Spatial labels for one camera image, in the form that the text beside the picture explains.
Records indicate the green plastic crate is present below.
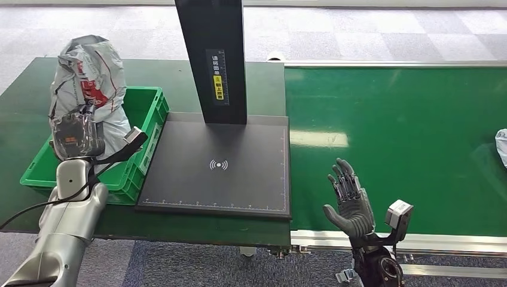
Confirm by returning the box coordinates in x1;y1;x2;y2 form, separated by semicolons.
20;86;170;206

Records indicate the black yellow column label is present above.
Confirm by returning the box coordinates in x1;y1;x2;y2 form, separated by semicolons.
205;49;230;107

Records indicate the dark green table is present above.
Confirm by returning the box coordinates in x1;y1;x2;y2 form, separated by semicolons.
0;57;292;247

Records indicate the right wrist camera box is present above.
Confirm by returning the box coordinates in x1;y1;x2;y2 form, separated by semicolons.
380;199;415;243

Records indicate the aluminium conveyor frame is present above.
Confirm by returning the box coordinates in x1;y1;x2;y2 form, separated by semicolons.
283;60;507;258

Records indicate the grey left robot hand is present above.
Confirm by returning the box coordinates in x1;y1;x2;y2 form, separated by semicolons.
50;105;106;161

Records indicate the black scale column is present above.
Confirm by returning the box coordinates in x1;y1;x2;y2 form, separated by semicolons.
175;0;248;125

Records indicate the green conveyor belt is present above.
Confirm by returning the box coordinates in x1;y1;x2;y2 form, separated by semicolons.
284;67;507;239

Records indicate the black weighing scale platform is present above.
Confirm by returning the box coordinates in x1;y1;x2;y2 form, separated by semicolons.
136;112;293;220

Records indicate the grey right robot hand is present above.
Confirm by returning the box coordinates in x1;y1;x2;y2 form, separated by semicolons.
322;158;376;239

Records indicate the grey mailer bag red print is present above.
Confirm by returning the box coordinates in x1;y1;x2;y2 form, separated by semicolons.
48;35;132;161

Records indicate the pale grey mailer bag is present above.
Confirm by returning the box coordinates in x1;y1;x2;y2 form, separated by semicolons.
495;129;507;169

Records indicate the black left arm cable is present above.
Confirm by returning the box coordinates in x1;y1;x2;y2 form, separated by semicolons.
0;160;115;231

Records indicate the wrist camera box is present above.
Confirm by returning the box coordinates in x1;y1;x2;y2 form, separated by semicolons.
380;199;415;243
94;126;148;165

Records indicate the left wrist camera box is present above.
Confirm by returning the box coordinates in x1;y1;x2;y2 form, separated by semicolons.
94;126;148;165

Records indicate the white crate side label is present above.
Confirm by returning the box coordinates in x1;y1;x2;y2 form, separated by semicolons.
139;123;163;175

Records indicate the grey conveyor support bracket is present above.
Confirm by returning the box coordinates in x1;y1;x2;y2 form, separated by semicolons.
335;255;507;284

